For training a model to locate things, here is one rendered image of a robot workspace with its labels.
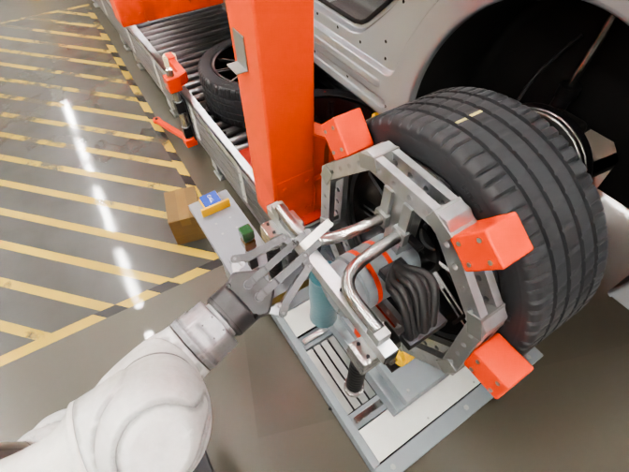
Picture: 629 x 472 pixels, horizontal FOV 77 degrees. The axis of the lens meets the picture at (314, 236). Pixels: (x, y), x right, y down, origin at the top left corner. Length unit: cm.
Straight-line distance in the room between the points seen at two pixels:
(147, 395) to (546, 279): 66
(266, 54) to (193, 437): 85
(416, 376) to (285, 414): 53
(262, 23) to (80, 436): 85
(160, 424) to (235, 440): 130
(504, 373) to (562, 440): 105
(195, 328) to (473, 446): 136
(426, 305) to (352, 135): 40
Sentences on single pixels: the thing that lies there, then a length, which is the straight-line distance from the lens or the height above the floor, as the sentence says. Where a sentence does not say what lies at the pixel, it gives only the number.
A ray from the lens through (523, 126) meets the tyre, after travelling 87.
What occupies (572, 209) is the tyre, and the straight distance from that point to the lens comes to 86.
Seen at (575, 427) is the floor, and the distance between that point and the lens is 195.
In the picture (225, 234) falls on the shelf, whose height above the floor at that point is 45.
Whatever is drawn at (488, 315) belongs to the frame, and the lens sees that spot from 80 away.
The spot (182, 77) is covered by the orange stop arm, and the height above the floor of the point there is 48.
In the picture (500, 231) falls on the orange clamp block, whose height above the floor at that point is 116.
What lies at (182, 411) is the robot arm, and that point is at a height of 126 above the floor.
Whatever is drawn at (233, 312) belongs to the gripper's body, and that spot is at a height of 112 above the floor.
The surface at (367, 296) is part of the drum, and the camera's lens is 88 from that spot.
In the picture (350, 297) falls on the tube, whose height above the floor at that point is 101.
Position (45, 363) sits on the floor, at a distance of 208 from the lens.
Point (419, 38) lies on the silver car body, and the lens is 135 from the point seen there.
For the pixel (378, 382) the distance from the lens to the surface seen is 159.
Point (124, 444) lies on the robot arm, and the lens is 41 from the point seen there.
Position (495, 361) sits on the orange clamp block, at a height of 88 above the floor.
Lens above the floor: 163
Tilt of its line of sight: 51 degrees down
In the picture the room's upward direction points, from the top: straight up
